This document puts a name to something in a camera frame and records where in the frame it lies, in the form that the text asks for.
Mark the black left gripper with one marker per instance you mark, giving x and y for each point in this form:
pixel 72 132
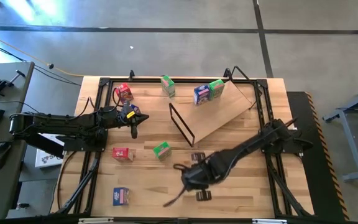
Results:
pixel 124 123

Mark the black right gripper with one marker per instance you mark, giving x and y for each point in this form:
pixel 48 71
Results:
pixel 199 179

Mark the blue Frosted Flakes cereal box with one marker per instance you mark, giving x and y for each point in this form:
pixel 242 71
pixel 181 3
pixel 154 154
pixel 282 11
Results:
pixel 201 95
pixel 135 109
pixel 120 196

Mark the red Froot Loops cereal box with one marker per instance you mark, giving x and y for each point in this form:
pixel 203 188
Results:
pixel 122 154
pixel 124 92

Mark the green Apple Jacks cereal box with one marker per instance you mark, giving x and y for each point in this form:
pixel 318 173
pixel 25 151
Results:
pixel 168 85
pixel 162 151
pixel 216 88

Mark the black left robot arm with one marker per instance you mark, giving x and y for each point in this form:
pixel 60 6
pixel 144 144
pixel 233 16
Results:
pixel 57 121

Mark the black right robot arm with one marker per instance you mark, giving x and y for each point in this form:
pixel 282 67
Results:
pixel 244 149

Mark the small yellow tag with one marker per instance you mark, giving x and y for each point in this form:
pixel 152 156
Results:
pixel 130 114

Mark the black table clamp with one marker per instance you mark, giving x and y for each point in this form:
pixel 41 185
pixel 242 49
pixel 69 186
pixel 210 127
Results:
pixel 227 73
pixel 131 74

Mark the white printed box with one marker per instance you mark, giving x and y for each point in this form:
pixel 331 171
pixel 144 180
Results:
pixel 47 158

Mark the black support bar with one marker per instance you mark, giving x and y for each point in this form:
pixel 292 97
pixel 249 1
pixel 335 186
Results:
pixel 42 146

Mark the black hazard-striped floor mat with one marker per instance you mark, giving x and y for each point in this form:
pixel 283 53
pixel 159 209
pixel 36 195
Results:
pixel 322 186

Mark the small black clamp knob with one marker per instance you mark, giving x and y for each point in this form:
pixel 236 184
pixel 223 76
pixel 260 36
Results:
pixel 22 205

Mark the black aluminium rig frame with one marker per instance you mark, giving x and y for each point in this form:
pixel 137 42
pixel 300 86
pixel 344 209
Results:
pixel 148 80

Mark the wooden shelf with black frame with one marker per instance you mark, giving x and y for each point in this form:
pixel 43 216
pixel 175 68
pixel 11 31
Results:
pixel 216 118

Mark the silver metal bracket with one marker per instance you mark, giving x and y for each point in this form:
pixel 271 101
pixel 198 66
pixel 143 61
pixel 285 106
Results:
pixel 269 221
pixel 95 221

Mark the grey metal table frame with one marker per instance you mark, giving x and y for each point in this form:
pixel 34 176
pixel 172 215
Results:
pixel 351 146

